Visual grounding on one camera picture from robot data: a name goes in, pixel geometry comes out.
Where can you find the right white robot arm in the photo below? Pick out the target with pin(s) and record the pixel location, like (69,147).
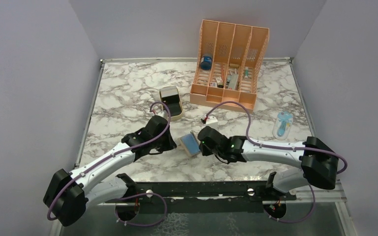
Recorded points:
(312,162)

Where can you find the blue round jar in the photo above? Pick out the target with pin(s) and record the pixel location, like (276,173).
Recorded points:
(206,62)

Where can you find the orange plastic desk organizer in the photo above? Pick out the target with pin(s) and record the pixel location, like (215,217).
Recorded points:
(231,45)

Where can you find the blue packaged item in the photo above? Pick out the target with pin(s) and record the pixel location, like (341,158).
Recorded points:
(282,125)

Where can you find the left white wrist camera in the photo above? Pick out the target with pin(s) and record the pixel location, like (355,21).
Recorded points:
(163,114)

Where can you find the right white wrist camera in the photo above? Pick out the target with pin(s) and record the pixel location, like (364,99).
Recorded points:
(210,121)

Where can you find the small items in organizer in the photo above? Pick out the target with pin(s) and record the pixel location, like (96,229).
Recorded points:
(230,81)

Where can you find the beige leather card holder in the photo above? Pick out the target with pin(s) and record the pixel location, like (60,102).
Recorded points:
(189,144)

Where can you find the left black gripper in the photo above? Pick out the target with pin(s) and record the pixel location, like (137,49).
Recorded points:
(170,145)

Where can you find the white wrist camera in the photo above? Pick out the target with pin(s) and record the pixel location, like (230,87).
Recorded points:
(210,121)
(163,114)

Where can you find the white tube in organizer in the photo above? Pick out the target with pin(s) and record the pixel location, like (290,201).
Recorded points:
(246,73)

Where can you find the beige tray with cards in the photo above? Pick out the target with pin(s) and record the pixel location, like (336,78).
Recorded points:
(171,98)

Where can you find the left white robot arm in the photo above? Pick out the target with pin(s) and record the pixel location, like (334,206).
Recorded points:
(97,176)

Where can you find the black mounting base rail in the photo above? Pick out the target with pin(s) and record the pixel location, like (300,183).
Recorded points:
(185,197)

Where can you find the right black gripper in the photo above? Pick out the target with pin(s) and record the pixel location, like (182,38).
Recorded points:
(204,151)

